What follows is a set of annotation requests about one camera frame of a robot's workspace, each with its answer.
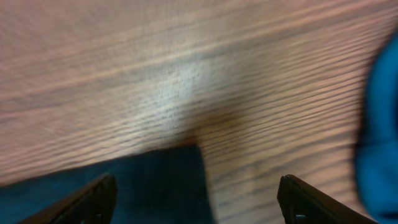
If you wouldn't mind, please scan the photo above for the blue t-shirt at right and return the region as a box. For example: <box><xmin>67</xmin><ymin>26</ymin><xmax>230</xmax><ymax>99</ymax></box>
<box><xmin>354</xmin><ymin>35</ymin><xmax>397</xmax><ymax>223</ymax></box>

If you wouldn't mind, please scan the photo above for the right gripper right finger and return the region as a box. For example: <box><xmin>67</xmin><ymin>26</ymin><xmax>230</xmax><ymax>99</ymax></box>
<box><xmin>277</xmin><ymin>174</ymin><xmax>376</xmax><ymax>224</ymax></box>

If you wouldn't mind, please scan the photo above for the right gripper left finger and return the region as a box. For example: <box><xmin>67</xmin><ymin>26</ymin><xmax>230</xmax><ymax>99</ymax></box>
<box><xmin>19</xmin><ymin>174</ymin><xmax>118</xmax><ymax>224</ymax></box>

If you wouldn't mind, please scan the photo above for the dark navy t-shirt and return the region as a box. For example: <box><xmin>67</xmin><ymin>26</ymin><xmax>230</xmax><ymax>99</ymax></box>
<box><xmin>1</xmin><ymin>145</ymin><xmax>214</xmax><ymax>224</ymax></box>

